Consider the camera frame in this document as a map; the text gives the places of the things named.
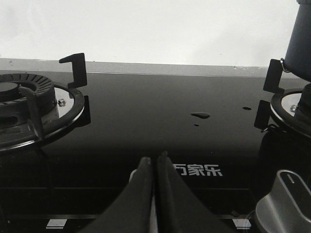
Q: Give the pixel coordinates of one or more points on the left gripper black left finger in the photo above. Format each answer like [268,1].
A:
[130,211]

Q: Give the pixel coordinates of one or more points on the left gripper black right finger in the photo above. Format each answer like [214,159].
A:
[178,209]

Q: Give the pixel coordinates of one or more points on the left black pot support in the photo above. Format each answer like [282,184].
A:
[70,103]

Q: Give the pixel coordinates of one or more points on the black pot support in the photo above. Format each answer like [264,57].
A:
[283,103]
[70,103]

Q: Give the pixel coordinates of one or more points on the right black pot support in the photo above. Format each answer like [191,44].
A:
[283,103]

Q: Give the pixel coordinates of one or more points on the dark blue cooking pot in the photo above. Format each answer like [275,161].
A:
[298,54]

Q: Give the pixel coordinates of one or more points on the black glass gas stove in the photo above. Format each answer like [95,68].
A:
[205,124]

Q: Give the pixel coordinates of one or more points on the silver stove control knob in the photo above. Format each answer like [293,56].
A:
[287,207]

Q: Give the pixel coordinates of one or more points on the left black gas burner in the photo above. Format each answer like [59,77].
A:
[24,98]

